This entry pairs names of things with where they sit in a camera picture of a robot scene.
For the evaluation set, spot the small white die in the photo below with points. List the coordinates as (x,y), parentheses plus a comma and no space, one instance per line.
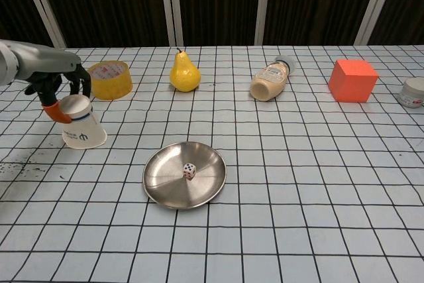
(189,171)

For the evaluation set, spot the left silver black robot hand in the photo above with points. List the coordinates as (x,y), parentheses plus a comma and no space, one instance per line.
(46,61)

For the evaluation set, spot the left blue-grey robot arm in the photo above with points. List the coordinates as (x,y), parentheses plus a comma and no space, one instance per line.
(6,62)

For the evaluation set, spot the beige sauce bottle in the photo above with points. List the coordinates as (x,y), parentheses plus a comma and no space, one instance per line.
(270,82)

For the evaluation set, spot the small white jar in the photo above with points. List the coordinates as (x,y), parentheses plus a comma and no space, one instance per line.
(412,95)

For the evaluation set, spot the white black checkered tablecloth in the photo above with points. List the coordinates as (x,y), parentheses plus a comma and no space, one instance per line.
(281,180)

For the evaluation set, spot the white paper cup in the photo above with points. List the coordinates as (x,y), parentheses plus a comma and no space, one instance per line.
(84,127)

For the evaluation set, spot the white metal frame post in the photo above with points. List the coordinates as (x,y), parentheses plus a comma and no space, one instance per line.
(266,4)
(376,4)
(46,4)
(172,4)

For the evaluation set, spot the orange cube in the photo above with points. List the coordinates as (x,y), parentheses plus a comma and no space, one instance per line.
(351,84)

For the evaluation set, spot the yellow packing tape roll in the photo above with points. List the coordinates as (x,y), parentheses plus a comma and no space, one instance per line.
(112,85)

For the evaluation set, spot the round steel plate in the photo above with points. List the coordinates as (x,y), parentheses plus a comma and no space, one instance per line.
(172,187)

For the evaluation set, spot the yellow pear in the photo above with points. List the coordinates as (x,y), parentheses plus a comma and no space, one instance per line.
(185,76)

